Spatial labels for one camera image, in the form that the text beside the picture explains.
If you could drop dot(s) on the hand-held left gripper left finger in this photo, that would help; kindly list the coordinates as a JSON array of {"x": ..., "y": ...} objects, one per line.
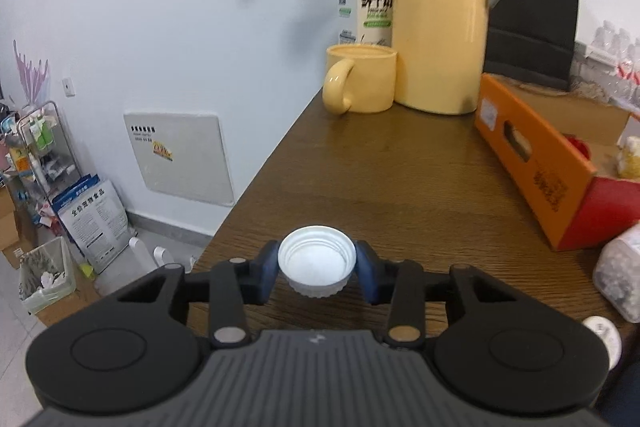
[{"x": 270, "y": 264}]

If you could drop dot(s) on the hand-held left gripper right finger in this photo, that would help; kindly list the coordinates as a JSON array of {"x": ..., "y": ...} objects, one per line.
[{"x": 364, "y": 267}]

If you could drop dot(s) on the ribbed white bottle cap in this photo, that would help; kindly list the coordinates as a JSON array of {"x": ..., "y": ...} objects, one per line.
[{"x": 315, "y": 264}]

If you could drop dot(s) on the orange cardboard box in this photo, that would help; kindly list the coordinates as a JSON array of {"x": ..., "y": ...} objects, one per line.
[{"x": 540, "y": 157}]

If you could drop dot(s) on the smooth white bottle cap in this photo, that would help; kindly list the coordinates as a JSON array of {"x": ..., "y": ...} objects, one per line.
[{"x": 602, "y": 337}]

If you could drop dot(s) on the translucent plastic bottle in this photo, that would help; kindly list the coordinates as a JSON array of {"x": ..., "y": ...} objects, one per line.
[{"x": 620, "y": 277}]

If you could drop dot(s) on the white plastic item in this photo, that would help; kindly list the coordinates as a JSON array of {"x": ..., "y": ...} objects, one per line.
[
  {"x": 142, "y": 254},
  {"x": 167, "y": 257}
]

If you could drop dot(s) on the blue white pet food bag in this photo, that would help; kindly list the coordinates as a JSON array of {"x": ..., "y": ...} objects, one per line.
[{"x": 95, "y": 217}]

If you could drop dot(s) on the yellow mug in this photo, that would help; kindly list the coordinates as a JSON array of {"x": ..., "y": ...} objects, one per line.
[{"x": 370, "y": 82}]

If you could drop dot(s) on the white trash bin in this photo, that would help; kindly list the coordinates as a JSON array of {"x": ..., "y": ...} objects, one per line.
[{"x": 47, "y": 277}]

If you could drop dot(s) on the small red item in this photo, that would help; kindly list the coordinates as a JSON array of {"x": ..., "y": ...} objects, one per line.
[{"x": 577, "y": 144}]

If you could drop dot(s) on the yellow thermos jug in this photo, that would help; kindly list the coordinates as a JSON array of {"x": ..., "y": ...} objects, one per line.
[{"x": 440, "y": 32}]

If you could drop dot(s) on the brown cardboard box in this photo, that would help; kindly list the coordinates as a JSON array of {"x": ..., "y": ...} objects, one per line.
[{"x": 12, "y": 227}]

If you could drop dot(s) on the yellow fluffy plush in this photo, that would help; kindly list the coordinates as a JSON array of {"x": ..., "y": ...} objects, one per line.
[{"x": 629, "y": 159}]

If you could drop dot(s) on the clear food container white lid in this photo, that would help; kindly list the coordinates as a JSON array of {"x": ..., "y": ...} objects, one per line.
[{"x": 590, "y": 79}]

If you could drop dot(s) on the clear water bottle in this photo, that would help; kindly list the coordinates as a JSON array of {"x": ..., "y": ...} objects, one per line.
[
  {"x": 606, "y": 39},
  {"x": 636, "y": 67},
  {"x": 624, "y": 49}
]

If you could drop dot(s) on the white wall panel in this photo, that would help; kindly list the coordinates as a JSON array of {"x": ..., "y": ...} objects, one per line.
[{"x": 180, "y": 157}]

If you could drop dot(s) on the white wall switch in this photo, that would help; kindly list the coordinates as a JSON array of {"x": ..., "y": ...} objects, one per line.
[{"x": 68, "y": 87}]

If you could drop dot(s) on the purple wall decal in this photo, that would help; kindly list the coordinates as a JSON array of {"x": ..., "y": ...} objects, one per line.
[{"x": 32, "y": 74}]

